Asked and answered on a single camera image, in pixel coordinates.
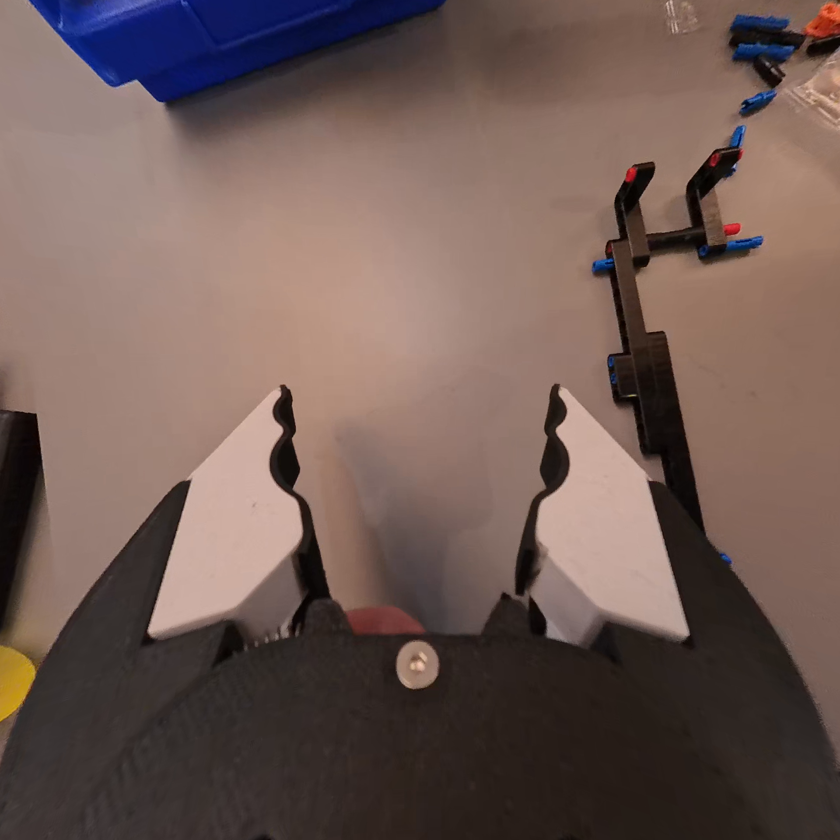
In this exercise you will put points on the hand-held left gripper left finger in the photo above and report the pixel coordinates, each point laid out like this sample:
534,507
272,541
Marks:
229,525

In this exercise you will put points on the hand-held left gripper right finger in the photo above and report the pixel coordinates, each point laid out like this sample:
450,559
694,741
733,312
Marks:
604,525

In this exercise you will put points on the black brick beam assembly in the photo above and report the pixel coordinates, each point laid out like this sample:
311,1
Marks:
633,315

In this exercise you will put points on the clear bag of brick parts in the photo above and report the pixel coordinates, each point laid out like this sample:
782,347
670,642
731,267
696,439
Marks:
820,92

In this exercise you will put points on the grey desk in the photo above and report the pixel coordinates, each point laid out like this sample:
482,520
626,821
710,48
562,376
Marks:
394,262

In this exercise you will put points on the black rectangular block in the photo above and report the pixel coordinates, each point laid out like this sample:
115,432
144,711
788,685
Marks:
19,512

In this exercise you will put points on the yellow translucent disc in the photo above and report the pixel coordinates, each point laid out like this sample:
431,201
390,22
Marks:
13,682

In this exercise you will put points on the short blue brick pin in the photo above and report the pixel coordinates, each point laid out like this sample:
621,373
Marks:
758,100

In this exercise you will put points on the blue plastic box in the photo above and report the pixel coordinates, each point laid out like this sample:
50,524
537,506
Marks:
197,46

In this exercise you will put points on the group of loose black pins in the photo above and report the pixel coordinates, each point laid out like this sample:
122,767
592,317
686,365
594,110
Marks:
768,38

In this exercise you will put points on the clear plastic scrap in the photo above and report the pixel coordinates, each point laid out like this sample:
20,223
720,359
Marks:
682,16

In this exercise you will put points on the orange brick connector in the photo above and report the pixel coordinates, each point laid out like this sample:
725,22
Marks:
823,19

